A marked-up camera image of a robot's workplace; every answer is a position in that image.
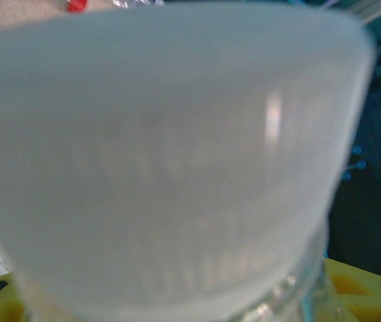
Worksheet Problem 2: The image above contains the clear plastic water bottle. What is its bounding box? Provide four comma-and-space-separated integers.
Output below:
111, 0, 166, 8

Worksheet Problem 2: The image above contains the clear bottle white label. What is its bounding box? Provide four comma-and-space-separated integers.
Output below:
0, 0, 378, 322

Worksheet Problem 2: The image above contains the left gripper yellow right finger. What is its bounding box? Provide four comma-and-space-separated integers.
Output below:
323, 257, 381, 322

